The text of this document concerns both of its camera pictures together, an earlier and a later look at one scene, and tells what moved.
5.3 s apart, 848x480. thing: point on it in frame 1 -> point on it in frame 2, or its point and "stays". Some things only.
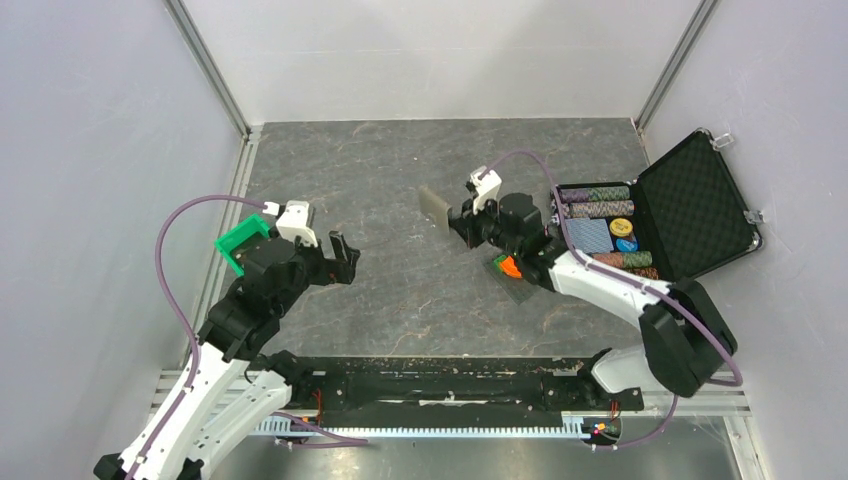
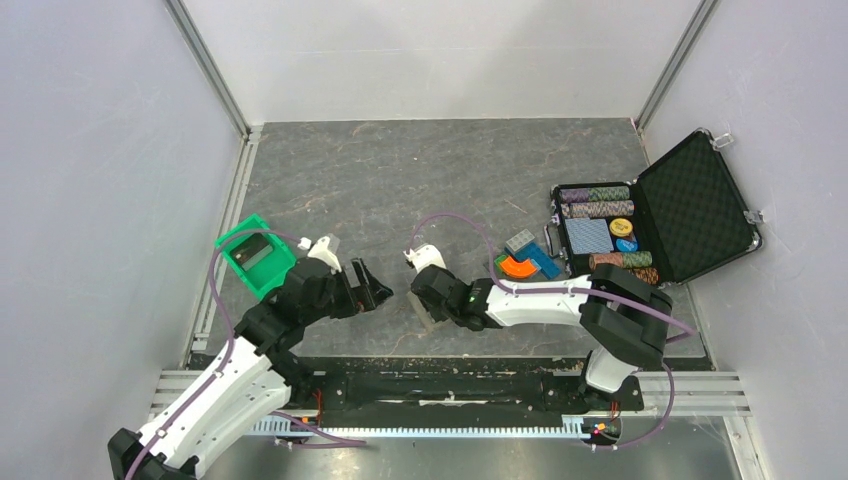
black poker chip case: x=682 y=218 stays
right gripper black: x=468 y=223 -> x=435 y=312
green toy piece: x=497 y=262 stays
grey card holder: x=434 y=206 -> x=423 y=313
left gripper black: x=339 y=269 -> x=379 y=292
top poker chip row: x=571 y=195 stays
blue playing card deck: x=589 y=235 stays
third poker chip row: x=632 y=259 stays
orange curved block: x=510 y=268 stays
